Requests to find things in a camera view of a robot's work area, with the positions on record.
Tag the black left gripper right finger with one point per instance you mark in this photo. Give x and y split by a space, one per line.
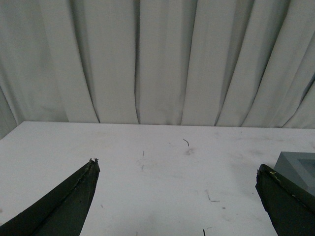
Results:
291 209

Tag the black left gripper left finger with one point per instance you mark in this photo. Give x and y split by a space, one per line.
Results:
62 211

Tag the gray square base block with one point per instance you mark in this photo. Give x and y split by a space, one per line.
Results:
298 167

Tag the white pleated curtain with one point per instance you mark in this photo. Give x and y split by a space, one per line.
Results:
239 63

